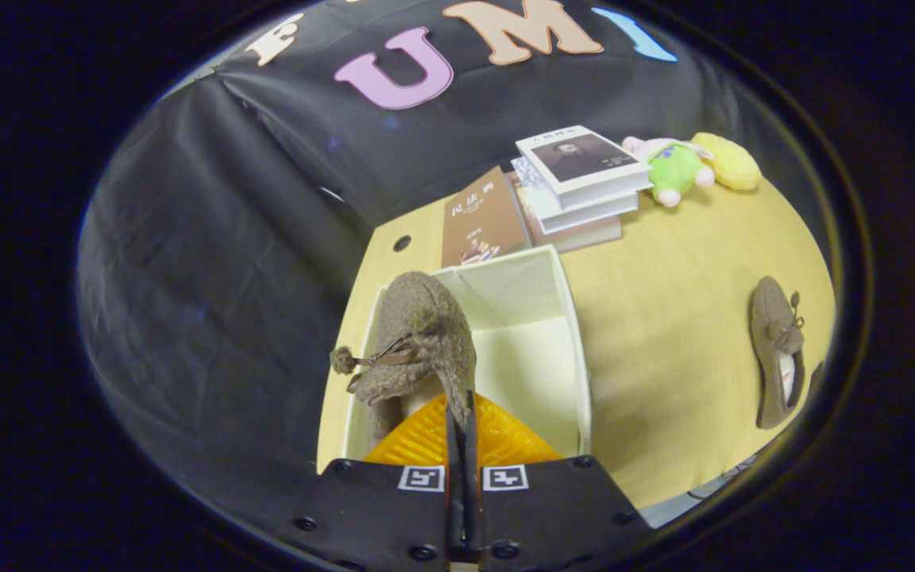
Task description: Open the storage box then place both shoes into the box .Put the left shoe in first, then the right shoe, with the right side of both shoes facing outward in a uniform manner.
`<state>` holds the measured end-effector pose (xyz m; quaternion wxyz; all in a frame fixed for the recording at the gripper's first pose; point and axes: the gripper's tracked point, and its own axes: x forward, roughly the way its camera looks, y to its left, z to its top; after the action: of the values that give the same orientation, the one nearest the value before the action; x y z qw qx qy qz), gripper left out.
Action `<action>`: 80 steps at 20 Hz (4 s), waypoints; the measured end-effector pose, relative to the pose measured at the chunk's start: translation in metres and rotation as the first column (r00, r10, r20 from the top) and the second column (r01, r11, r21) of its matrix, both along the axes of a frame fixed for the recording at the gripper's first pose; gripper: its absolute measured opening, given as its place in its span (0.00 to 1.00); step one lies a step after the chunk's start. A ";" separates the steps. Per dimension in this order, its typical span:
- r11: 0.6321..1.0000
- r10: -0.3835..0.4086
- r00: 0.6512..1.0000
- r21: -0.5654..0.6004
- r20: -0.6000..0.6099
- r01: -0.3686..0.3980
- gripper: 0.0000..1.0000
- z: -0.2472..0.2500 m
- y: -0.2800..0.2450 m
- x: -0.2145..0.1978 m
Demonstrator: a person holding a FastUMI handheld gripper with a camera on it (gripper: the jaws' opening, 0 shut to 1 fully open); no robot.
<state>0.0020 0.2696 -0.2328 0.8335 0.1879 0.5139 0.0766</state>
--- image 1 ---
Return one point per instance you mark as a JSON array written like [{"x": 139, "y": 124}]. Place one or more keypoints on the grey fabric storage box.
[{"x": 529, "y": 357}]

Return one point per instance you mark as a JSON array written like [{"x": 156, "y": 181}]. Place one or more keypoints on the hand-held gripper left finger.
[{"x": 378, "y": 516}]

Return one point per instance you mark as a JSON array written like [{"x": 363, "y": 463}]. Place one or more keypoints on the white portrait cover book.
[{"x": 577, "y": 159}]

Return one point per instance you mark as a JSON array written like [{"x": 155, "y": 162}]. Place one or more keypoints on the brown fuzzy shoe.
[
  {"x": 771, "y": 326},
  {"x": 426, "y": 326}
]

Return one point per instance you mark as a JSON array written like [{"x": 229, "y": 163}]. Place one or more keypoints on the green and pink plush toy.
[{"x": 676, "y": 171}]

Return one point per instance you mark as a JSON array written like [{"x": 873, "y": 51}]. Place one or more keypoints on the black backdrop cloth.
[{"x": 211, "y": 238}]

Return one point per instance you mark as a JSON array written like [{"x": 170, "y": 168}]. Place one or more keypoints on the white patterned book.
[{"x": 584, "y": 216}]

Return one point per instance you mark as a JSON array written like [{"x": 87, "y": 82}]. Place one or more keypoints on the beige thick book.
[{"x": 577, "y": 237}]

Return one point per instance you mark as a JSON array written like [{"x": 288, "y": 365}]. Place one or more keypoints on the brown cover book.
[{"x": 481, "y": 214}]

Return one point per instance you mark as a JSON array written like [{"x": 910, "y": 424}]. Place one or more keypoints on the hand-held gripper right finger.
[{"x": 561, "y": 516}]

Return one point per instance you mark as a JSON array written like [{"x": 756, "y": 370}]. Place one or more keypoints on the yellow round plush cushion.
[{"x": 731, "y": 163}]

